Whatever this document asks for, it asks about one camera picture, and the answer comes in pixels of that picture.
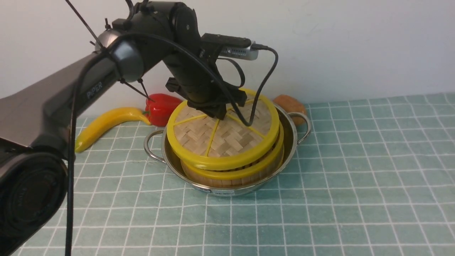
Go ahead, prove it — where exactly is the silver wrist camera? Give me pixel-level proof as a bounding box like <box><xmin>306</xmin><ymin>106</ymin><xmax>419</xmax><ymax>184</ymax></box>
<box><xmin>200</xmin><ymin>33</ymin><xmax>259</xmax><ymax>60</ymax></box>

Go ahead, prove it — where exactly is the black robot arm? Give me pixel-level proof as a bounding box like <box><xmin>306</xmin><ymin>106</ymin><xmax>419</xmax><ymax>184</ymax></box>
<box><xmin>0</xmin><ymin>0</ymin><xmax>252</xmax><ymax>256</ymax></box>

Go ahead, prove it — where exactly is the yellow banana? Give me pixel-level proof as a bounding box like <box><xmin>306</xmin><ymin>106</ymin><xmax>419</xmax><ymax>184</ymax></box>
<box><xmin>74</xmin><ymin>107</ymin><xmax>151</xmax><ymax>153</ymax></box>

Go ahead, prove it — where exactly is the black camera cable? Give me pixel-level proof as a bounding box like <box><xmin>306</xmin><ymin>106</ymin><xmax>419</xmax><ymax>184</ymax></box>
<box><xmin>65</xmin><ymin>32</ymin><xmax>279</xmax><ymax>256</ymax></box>

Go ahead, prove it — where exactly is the stainless steel pot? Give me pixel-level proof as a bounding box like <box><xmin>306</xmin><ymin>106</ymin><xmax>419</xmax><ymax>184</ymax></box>
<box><xmin>143</xmin><ymin>104</ymin><xmax>312</xmax><ymax>197</ymax></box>

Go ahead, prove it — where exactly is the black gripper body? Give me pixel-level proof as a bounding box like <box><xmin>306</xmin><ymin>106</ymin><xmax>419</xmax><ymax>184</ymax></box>
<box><xmin>164</xmin><ymin>53</ymin><xmax>231</xmax><ymax>119</ymax></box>

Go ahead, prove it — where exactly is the brown bread roll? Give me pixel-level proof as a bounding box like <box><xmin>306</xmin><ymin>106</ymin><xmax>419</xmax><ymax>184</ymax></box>
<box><xmin>273</xmin><ymin>95</ymin><xmax>307</xmax><ymax>115</ymax></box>

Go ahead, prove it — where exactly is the green checkered tablecloth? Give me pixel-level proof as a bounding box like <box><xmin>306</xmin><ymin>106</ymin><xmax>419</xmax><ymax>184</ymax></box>
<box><xmin>11</xmin><ymin>93</ymin><xmax>455</xmax><ymax>256</ymax></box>

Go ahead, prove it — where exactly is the red bell pepper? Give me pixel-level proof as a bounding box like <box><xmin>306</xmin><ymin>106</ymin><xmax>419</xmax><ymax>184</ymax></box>
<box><xmin>144</xmin><ymin>94</ymin><xmax>183</xmax><ymax>127</ymax></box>

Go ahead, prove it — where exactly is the bamboo steamer basket yellow rim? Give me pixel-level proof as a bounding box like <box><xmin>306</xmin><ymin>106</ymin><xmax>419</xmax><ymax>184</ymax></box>
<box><xmin>181</xmin><ymin>125</ymin><xmax>284</xmax><ymax>188</ymax></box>

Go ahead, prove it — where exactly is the woven bamboo steamer lid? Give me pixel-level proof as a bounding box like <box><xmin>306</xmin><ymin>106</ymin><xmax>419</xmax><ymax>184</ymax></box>
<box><xmin>166</xmin><ymin>95</ymin><xmax>280</xmax><ymax>171</ymax></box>

